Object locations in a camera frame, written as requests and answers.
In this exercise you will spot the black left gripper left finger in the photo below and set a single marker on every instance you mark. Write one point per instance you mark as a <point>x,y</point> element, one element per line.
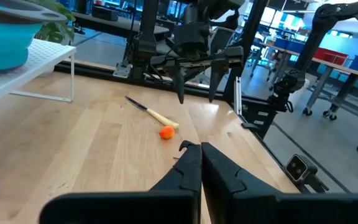
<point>166,208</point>

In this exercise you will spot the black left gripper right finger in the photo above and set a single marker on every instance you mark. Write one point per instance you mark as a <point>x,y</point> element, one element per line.
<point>259,208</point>

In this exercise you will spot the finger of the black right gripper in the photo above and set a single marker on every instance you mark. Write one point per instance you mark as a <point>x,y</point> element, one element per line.
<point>179,82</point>
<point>217,77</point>

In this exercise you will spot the orange fruit piece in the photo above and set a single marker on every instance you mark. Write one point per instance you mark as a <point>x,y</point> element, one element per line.
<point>167,132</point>

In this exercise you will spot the blue collapsible bowl grey rim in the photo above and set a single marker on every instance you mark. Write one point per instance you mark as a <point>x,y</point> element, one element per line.
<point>5,46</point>

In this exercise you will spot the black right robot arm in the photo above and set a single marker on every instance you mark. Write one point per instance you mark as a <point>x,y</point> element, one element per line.
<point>146,37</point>

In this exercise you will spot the black table clamp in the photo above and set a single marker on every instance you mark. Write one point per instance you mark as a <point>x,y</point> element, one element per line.
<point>250,126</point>

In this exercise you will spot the dark background table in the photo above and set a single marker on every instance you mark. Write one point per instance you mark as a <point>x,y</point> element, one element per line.
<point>120,25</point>

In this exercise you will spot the grey legged table with bins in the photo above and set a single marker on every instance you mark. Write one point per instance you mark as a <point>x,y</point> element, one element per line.
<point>337,63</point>

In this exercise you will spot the green potted plant white pot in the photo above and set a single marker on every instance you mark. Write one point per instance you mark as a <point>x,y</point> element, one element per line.
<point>54,31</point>

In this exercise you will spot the white perforated metal shelf riser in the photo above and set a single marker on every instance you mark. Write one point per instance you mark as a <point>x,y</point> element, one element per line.
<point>42,54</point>

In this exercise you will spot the silver aluminium bracket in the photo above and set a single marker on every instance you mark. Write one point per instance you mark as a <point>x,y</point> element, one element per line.
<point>238,96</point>

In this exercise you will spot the black aluminium table frame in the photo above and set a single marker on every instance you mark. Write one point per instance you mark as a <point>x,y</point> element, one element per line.
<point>250,37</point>

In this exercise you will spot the small black table camera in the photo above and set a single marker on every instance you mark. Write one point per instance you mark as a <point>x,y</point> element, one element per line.
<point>297,168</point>

